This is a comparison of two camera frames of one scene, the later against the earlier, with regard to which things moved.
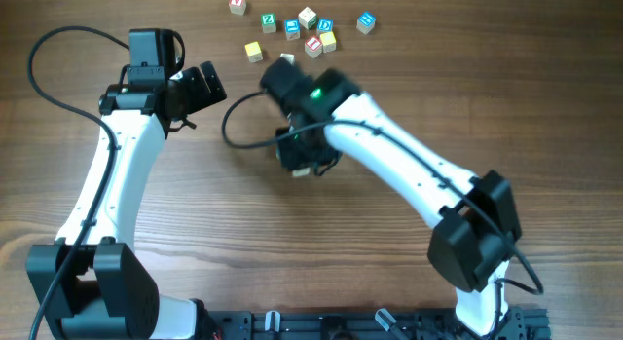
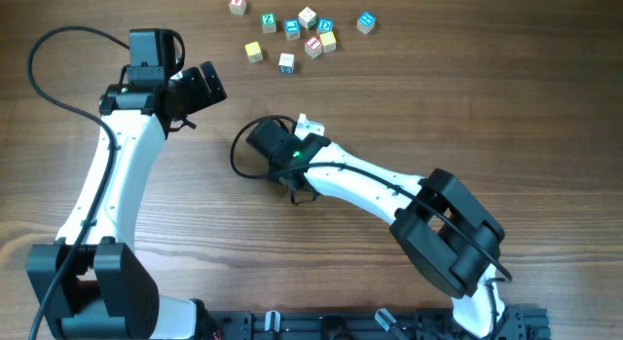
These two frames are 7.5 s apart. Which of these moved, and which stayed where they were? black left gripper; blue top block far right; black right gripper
Moved: black right gripper
Stayed: blue top block far right; black left gripper
